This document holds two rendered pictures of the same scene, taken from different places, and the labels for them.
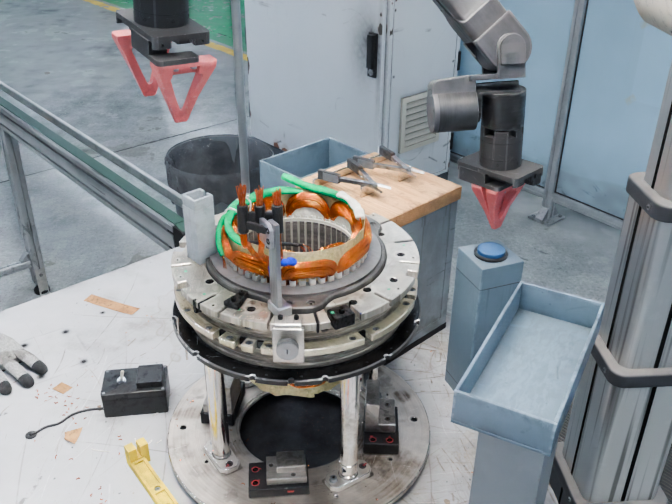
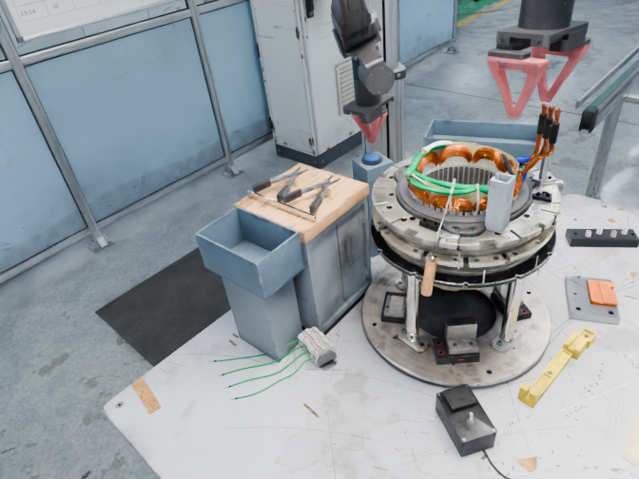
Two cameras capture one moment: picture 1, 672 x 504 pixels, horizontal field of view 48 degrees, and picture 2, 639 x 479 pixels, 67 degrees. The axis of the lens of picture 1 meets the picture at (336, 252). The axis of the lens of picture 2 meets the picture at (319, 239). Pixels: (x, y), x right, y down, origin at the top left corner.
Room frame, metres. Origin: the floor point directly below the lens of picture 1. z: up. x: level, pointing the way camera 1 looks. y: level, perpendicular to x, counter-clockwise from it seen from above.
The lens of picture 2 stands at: (1.13, 0.77, 1.56)
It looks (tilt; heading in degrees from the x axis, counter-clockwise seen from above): 36 degrees down; 268
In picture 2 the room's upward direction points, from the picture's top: 8 degrees counter-clockwise
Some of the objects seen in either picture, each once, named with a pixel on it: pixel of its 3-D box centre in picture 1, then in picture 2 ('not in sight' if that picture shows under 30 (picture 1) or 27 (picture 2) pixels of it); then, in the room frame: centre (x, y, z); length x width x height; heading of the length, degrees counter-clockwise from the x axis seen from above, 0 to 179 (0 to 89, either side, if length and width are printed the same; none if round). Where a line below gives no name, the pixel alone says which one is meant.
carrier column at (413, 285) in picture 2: not in sight; (413, 303); (0.95, 0.12, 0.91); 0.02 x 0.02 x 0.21
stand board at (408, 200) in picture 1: (378, 190); (301, 199); (1.13, -0.07, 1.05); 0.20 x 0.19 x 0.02; 44
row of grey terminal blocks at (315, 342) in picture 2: not in sight; (317, 345); (1.14, 0.10, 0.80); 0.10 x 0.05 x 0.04; 116
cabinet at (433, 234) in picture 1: (374, 264); (310, 254); (1.13, -0.07, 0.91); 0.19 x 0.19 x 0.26; 44
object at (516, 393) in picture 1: (519, 435); (476, 184); (0.69, -0.23, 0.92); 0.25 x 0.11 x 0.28; 152
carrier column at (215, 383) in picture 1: (216, 400); (513, 301); (0.77, 0.16, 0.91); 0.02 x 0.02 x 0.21
